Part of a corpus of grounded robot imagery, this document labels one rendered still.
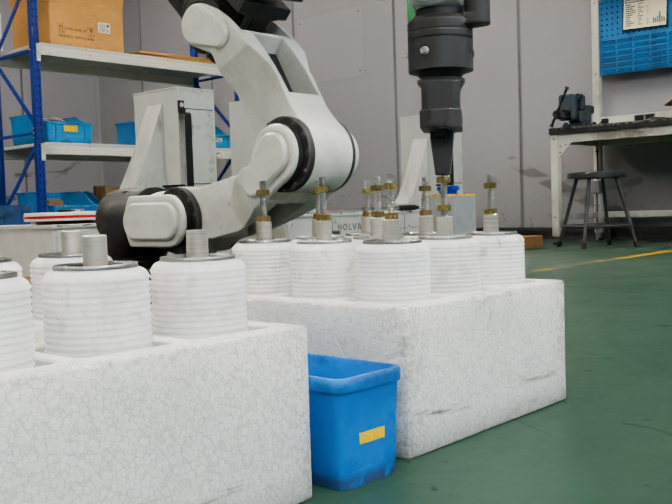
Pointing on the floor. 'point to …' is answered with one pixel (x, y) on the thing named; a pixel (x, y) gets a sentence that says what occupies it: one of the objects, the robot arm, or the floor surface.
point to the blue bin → (351, 420)
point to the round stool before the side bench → (603, 203)
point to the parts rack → (72, 62)
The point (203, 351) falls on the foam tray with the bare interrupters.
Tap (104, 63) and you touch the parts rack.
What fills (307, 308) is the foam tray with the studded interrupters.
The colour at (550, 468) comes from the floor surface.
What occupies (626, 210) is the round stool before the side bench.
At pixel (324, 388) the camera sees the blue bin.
